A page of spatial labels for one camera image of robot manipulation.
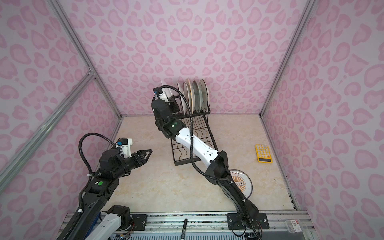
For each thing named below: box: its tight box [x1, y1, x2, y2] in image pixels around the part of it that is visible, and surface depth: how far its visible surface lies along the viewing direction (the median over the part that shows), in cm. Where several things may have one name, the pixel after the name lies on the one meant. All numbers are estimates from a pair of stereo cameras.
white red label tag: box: [284, 219, 302, 233], surface depth 72 cm
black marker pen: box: [181, 218, 188, 240], surface depth 73 cm
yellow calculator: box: [254, 144, 273, 164], surface depth 98 cm
